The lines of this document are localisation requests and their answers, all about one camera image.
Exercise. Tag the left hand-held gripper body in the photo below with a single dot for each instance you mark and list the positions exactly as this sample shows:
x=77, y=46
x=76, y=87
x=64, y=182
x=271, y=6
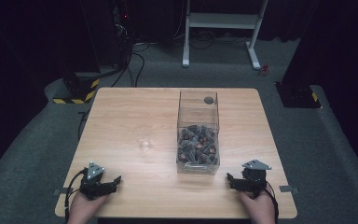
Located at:
x=90, y=183

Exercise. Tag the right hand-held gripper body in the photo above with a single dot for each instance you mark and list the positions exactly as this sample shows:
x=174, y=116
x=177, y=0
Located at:
x=254, y=179

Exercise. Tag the grey tape strip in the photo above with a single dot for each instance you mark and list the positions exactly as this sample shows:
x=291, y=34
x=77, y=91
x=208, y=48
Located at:
x=289, y=188
x=61, y=191

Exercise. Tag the pile of dark tea bags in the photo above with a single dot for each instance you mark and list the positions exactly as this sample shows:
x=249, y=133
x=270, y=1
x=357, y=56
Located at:
x=198, y=144

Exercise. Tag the clear plastic cup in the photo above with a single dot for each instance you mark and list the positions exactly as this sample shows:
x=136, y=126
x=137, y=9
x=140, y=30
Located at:
x=143, y=137

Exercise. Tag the clear plastic box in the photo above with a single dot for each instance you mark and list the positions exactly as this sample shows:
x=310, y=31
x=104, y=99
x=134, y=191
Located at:
x=198, y=109

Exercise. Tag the grey table grommet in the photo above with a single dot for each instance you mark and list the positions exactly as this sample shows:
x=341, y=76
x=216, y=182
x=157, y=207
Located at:
x=209, y=100

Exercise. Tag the black yellow striped base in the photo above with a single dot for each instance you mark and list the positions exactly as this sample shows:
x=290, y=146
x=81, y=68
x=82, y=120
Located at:
x=80, y=90

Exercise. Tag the black stand base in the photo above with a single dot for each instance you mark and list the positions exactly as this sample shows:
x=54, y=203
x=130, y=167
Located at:
x=298, y=95

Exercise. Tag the small red object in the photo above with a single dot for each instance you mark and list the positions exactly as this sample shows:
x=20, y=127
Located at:
x=264, y=70

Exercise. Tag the dark computer tower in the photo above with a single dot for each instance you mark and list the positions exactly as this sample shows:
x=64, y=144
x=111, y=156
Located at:
x=122, y=31

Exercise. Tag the white metal stand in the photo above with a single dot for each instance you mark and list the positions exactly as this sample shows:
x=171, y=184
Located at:
x=220, y=20

